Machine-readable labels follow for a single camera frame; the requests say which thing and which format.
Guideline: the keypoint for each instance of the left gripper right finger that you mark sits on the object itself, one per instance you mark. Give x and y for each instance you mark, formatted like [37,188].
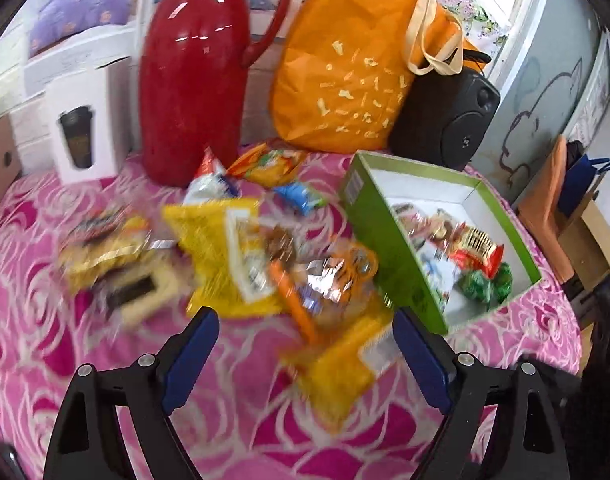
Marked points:
[497,423]

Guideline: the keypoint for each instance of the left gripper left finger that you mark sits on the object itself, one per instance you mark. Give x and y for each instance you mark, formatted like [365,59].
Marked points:
[87,442]

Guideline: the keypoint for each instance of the cracker sandwich pack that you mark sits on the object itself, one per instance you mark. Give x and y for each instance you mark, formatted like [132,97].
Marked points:
[130,295]

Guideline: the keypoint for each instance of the yellow popcorn snack pack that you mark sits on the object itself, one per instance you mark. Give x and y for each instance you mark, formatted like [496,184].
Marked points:
[101,243]

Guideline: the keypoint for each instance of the red brown snack pack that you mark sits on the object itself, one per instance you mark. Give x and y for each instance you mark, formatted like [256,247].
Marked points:
[472,249]

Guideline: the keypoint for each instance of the yellow barcode snack pack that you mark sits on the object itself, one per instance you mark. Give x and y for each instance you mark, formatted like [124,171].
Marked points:
[333,375]

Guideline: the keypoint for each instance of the large yellow snack bag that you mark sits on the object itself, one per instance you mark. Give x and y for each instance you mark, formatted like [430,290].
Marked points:
[225,241]

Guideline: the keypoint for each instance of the orange tiger snack pack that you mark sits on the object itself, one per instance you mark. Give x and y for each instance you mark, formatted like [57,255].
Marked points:
[325,294]

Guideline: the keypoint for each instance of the green candy pack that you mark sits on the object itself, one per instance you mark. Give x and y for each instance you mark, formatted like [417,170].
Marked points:
[487,291]

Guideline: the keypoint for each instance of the green cardboard box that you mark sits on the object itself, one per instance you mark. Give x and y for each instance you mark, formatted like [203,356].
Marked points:
[375,183]

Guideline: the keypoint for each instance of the pink rose tablecloth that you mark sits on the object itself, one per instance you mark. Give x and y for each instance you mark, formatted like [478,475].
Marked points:
[244,419]

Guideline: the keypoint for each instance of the orange chair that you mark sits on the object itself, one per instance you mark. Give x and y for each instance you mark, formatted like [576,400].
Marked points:
[537,209]

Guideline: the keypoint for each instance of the blue bag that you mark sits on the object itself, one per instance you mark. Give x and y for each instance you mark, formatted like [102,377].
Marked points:
[577,181]

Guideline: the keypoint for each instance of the white red snack pack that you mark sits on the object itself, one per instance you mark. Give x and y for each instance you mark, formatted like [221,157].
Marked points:
[210,182]

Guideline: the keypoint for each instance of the blue small snack pack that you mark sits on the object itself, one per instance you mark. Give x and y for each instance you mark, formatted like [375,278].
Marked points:
[301,197]

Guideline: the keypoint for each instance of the white coffee cup box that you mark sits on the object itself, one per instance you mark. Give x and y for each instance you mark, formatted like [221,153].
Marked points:
[88,113]

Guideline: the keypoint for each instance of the orange yellow snack pack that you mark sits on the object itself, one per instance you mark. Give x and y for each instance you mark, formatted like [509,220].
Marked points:
[268,165]

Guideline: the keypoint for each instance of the black speaker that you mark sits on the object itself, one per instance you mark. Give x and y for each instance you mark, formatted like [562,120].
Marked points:
[444,118]

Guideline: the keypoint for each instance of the red thermos jug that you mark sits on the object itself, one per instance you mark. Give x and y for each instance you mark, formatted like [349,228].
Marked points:
[192,81]

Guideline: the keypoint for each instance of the orange tote bag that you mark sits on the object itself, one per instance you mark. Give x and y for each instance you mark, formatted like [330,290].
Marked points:
[347,66]

